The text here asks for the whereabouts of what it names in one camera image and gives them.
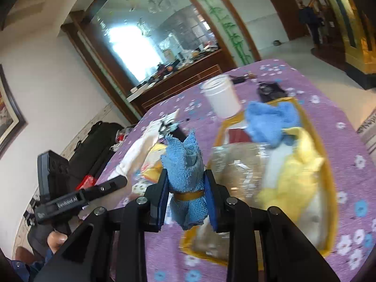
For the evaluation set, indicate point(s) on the person's left hand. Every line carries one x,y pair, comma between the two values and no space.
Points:
56,241

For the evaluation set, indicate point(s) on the wooden counter cabinet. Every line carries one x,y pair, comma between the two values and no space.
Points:
182,79

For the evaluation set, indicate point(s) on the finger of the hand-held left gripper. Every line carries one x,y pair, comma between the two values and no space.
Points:
108,186

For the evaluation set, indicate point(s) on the loose blue towel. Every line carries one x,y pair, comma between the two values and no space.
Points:
270,120

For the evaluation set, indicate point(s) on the black sofa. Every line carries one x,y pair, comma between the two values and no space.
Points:
94,149

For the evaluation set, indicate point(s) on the white printed packet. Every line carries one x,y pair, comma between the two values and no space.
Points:
135,149

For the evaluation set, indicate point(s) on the grey plush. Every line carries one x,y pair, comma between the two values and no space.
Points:
235,164

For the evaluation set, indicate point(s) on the framed painting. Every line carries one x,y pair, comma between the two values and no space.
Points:
10,108

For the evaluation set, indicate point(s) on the yellow tray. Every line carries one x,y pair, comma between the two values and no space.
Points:
329,182

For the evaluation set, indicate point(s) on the black leather case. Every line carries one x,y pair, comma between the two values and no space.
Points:
270,91

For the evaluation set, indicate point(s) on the red plastic bag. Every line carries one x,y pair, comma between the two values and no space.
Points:
86,182

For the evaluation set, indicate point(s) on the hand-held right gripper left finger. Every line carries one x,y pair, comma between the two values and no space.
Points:
162,199

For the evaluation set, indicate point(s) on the blue towel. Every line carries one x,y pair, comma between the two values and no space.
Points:
186,176
270,120

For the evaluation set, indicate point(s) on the yellow towel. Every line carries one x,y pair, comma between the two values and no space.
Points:
299,170

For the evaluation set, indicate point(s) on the white plastic jar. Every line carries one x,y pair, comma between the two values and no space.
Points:
221,97

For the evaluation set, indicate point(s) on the wooden framed glass partition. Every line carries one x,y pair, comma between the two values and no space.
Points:
94,44

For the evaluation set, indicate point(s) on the brown wooden door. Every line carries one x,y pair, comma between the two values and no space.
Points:
282,8

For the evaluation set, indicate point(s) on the small yellow cloth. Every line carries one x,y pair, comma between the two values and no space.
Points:
155,164

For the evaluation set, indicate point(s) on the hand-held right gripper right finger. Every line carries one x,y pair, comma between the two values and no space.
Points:
210,202

